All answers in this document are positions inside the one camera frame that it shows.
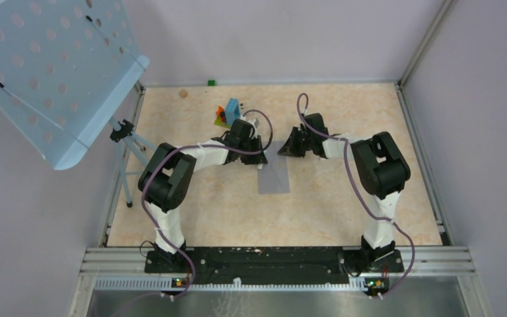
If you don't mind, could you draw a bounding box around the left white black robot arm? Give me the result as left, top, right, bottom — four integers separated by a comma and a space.
138, 119, 268, 273

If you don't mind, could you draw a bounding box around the light blue perforated music stand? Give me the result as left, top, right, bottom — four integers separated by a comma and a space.
0, 0, 162, 209

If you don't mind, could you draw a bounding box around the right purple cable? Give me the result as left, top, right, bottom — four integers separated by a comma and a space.
296, 92, 416, 299

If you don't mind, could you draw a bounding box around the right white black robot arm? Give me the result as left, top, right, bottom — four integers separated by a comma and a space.
278, 113, 411, 272

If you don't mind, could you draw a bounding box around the colourful toy block assembly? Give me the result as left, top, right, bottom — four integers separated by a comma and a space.
214, 98, 243, 129

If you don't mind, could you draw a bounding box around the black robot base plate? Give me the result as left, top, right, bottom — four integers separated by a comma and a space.
144, 246, 405, 286

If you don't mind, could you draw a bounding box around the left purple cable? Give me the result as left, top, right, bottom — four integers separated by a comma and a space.
141, 108, 275, 300

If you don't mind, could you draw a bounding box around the purple cable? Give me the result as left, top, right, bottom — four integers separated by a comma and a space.
296, 92, 416, 299
141, 108, 275, 300

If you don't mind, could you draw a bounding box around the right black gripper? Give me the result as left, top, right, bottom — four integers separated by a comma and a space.
278, 127, 314, 159

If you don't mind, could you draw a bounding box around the small tan wooden piece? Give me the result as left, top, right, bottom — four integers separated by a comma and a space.
179, 89, 188, 98

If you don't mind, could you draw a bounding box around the grey envelope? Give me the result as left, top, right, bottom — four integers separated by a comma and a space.
257, 151, 290, 195

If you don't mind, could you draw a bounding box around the white slotted cable duct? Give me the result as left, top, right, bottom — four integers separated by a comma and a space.
94, 277, 368, 292

